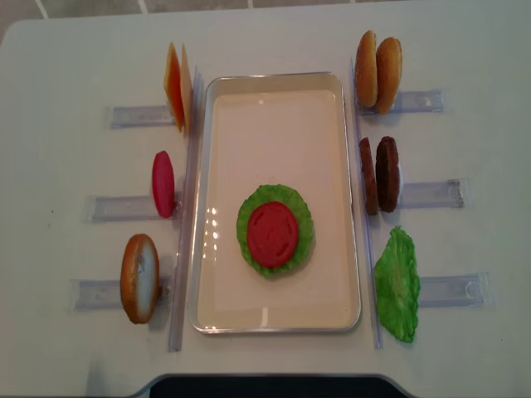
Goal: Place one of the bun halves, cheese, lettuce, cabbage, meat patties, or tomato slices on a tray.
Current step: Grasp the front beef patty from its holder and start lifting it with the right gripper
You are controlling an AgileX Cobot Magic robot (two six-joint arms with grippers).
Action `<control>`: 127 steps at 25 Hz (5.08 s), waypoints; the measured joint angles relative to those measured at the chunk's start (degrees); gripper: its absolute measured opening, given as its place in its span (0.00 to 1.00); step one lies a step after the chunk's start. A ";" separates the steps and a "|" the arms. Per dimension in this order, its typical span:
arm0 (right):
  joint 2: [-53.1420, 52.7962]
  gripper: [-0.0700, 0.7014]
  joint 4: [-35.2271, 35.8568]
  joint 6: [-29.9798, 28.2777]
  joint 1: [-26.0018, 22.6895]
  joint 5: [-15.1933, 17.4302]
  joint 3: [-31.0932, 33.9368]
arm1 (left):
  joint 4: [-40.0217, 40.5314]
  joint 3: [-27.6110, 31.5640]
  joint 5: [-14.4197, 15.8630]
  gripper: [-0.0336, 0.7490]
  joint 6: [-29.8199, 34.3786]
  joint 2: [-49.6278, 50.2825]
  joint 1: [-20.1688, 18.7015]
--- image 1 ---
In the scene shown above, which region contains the clear holder lower left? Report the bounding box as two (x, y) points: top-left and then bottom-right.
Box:
(68, 276), (172, 312)

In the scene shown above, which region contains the pale yellow cheese slice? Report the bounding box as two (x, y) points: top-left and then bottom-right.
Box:
(180, 44), (193, 134)

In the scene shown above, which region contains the clear long rail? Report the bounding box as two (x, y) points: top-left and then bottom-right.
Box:
(349, 57), (382, 349)
(168, 68), (203, 352)

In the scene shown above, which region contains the clear holder middle right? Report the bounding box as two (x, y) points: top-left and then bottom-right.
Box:
(397, 179), (471, 209)

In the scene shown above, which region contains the clear left long rail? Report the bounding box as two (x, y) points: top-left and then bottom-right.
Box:
(168, 68), (203, 352)

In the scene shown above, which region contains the bun slice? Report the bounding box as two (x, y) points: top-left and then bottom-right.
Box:
(374, 37), (402, 114)
(354, 30), (378, 108)

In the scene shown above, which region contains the upright green lettuce leaf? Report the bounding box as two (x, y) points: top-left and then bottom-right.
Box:
(374, 226), (421, 343)

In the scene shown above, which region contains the upright red tomato slice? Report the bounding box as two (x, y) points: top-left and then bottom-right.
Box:
(152, 151), (175, 218)

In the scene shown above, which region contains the brown meat patty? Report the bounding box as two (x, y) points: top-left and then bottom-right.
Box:
(376, 136), (401, 212)
(359, 138), (378, 216)

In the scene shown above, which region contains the clear holder upper left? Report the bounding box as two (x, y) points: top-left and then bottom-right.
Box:
(106, 105), (175, 129)

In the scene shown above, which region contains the clear holder middle left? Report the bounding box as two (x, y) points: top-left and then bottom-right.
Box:
(82, 196), (162, 223)

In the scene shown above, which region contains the clear holder lower right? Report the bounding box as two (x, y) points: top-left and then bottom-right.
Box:
(419, 273), (494, 308)

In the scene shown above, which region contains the clear holder upper right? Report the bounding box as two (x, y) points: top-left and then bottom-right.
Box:
(358, 87), (446, 117)

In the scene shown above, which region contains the clear holder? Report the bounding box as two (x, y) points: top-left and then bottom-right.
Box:
(82, 196), (162, 223)
(397, 179), (471, 209)
(358, 87), (446, 117)
(106, 105), (175, 129)
(68, 276), (172, 312)
(419, 273), (494, 308)

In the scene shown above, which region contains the orange cheese slice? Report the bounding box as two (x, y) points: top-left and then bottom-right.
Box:
(163, 42), (184, 132)

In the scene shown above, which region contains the silver metal tray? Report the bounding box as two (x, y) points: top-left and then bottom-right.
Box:
(188, 72), (361, 334)

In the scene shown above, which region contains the red tomato slice on tray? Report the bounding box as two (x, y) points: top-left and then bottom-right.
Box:
(246, 201), (299, 269)

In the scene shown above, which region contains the green lettuce leaf on tray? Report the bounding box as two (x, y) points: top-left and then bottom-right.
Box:
(236, 184), (314, 278)

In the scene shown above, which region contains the left bun slice upper right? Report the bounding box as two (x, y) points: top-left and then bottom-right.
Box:
(354, 30), (378, 108)

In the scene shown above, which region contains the clear right long rail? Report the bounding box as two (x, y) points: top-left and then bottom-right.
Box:
(349, 57), (382, 349)

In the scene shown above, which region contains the bread slice lower left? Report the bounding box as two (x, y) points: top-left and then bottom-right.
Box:
(120, 234), (159, 324)

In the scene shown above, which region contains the dark base at bottom edge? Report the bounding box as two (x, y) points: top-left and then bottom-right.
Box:
(149, 376), (405, 398)

